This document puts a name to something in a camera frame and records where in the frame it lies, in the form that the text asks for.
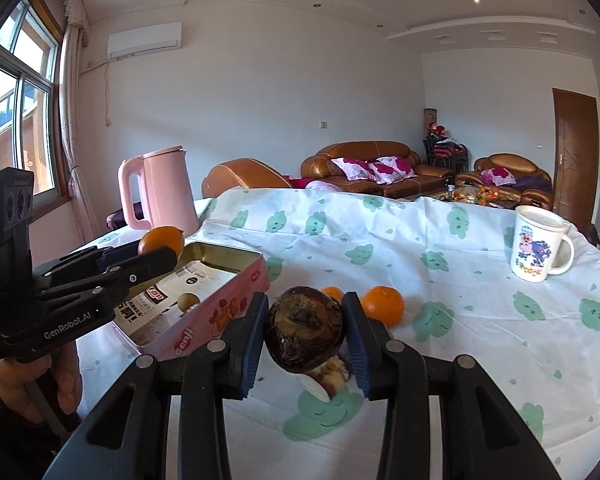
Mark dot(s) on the purple blanket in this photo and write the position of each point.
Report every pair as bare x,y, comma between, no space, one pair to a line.
530,183

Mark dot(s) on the cluttered coffee table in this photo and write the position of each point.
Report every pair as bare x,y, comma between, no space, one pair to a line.
475,195

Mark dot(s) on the pink tin box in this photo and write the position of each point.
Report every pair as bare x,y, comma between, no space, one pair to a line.
220,310

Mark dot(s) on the tall patterned vase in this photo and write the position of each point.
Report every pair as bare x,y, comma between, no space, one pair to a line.
430,117

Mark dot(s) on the person's left hand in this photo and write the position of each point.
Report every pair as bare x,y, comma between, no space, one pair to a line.
10,380

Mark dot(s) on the large orange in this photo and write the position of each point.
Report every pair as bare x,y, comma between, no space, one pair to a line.
162,239

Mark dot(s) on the pink electric kettle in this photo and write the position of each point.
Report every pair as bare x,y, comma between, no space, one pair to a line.
162,190

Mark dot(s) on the white air conditioner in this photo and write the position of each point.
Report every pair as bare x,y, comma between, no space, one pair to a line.
145,40

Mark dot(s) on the window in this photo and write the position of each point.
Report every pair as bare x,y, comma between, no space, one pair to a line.
10,110

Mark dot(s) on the pink blanket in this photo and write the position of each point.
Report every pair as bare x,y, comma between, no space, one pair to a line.
320,184

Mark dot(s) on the small orange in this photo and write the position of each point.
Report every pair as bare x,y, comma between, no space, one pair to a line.
333,292

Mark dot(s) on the stacked dark chairs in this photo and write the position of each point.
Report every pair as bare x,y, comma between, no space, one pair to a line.
445,152

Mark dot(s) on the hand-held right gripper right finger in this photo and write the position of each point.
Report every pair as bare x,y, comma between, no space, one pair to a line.
359,355

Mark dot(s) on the brown leather armchair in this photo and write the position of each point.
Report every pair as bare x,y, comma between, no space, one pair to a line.
245,175
505,162

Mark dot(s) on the dark brown passion fruit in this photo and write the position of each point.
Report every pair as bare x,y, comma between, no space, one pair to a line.
302,325

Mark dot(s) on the pink curtain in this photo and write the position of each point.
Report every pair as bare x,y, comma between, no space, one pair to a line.
75,160

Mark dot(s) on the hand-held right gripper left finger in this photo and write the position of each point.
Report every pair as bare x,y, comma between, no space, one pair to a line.
250,347

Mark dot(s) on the white cartoon mug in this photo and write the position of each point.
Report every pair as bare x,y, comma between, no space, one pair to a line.
532,245

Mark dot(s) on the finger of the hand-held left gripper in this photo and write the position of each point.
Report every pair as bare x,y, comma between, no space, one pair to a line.
145,267
117,259

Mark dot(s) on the cloud print tablecloth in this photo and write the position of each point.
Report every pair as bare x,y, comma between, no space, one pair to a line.
455,360

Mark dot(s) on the printed paper sheet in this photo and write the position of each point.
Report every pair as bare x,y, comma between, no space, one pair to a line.
172,287

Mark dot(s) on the brown leather sofa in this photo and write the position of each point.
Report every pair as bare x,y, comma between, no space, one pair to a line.
360,150

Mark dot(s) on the floral pillow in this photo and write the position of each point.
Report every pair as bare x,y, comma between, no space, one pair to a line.
392,167
352,169
499,176

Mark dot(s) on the round orange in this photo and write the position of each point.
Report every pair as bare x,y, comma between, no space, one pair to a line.
382,306

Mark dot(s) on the small yellowish round fruit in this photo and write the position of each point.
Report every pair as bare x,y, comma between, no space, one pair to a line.
188,301

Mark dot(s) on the brown wooden door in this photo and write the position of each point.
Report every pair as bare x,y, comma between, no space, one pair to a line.
575,160

